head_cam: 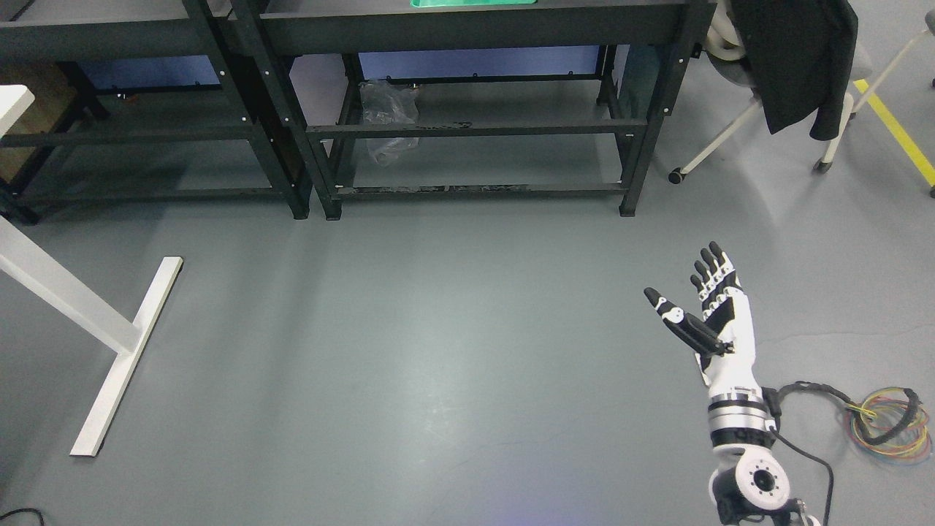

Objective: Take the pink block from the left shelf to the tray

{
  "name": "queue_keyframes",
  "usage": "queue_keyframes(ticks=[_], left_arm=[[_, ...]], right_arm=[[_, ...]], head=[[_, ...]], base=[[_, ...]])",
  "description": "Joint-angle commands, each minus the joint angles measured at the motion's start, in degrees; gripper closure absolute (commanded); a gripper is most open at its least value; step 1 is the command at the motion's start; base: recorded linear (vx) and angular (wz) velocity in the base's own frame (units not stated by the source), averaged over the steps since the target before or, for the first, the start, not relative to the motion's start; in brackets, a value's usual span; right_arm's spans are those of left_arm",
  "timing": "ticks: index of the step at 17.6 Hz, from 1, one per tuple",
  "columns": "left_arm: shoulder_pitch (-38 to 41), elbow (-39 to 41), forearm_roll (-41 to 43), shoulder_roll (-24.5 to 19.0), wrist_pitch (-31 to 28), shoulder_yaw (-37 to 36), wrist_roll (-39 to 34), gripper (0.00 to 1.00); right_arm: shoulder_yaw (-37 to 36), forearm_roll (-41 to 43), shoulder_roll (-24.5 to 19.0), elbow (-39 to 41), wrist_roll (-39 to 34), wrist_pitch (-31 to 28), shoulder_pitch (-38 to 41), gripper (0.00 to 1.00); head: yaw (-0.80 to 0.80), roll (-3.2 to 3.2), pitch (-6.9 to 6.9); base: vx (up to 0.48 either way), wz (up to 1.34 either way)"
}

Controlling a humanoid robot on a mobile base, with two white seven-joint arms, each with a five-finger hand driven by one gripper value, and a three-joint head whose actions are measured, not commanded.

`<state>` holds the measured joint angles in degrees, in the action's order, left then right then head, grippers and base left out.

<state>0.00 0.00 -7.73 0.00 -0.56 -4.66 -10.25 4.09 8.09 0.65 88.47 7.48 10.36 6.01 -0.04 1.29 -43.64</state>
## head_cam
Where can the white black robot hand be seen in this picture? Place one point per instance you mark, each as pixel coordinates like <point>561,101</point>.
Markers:
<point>722,338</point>

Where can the black metal shelf right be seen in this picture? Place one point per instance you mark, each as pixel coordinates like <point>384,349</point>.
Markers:
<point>643,52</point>

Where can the black metal shelf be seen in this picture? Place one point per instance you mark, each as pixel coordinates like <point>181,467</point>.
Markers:
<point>169,107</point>
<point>643,52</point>

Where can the green plastic tray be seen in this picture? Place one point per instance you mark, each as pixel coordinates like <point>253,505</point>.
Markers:
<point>444,4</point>

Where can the black metal shelf left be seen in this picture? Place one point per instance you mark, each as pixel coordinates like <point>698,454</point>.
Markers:
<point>169,107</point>

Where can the white chair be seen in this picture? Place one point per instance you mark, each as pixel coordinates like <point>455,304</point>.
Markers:
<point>723,46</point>

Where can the black jacket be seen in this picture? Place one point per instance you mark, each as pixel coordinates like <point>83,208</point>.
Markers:
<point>800,55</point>

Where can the clear plastic bag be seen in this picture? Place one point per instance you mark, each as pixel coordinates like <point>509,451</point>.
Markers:
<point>385,103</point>

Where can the white table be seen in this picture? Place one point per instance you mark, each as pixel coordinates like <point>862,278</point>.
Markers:
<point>40,273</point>

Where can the cardboard box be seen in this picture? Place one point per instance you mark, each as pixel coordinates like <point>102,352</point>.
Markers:
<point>49,84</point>

